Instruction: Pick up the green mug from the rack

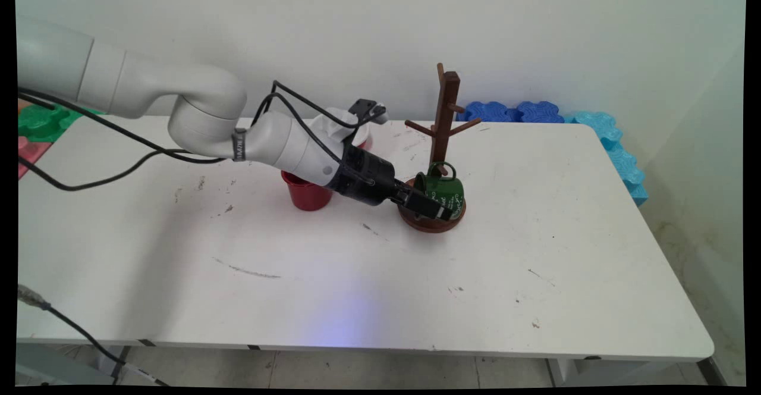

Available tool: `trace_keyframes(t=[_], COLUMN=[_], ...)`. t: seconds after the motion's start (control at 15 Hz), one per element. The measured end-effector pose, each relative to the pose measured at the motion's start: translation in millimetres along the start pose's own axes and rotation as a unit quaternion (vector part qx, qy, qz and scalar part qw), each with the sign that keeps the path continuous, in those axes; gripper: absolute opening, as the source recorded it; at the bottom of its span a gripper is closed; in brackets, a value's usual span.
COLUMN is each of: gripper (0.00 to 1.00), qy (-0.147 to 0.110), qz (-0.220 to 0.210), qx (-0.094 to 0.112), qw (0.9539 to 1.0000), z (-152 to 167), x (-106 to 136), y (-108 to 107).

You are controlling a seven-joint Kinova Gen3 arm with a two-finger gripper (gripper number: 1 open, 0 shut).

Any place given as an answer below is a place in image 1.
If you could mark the red bowl white inside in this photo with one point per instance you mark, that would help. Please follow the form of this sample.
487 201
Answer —
368 136

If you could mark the pink foam mat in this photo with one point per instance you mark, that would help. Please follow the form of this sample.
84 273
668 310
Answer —
31 152

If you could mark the white table leg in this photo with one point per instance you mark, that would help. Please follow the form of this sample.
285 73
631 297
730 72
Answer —
104 359
562 374

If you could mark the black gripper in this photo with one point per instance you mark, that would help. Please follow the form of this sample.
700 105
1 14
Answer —
365 178

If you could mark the dark wooden mug tree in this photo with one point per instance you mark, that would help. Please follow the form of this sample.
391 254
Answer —
447 103

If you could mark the green enamel mug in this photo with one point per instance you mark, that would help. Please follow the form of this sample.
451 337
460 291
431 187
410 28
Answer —
449 190

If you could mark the red enamel mug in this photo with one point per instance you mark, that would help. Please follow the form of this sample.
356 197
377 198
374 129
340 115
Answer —
306 196

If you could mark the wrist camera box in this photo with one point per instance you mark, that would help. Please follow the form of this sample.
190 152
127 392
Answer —
365 109

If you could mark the dark blue foam mat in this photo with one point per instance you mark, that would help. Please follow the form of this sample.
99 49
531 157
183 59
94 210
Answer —
487 111
540 112

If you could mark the light blue foam mat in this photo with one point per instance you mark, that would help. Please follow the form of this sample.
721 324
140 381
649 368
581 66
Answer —
638 194
597 124
625 166

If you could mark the dark table leg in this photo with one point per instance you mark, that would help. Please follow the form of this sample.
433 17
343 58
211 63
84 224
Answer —
711 372

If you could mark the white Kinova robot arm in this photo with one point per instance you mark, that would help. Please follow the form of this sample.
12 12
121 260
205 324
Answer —
148 85

